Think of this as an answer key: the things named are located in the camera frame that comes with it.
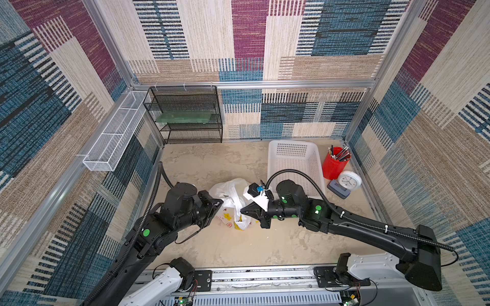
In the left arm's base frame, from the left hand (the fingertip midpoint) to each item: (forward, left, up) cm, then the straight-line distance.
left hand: (227, 199), depth 64 cm
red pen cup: (+27, -49, -20) cm, 60 cm away
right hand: (-2, -6, -6) cm, 9 cm away
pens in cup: (+31, -55, -15) cm, 65 cm away
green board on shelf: (+47, +24, -2) cm, 52 cm away
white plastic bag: (+5, -1, -4) cm, 7 cm away
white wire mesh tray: (+32, +60, -10) cm, 68 cm away
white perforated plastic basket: (+42, -37, -26) cm, 61 cm away
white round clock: (+22, -57, -22) cm, 65 cm away
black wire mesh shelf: (+59, +24, +1) cm, 64 cm away
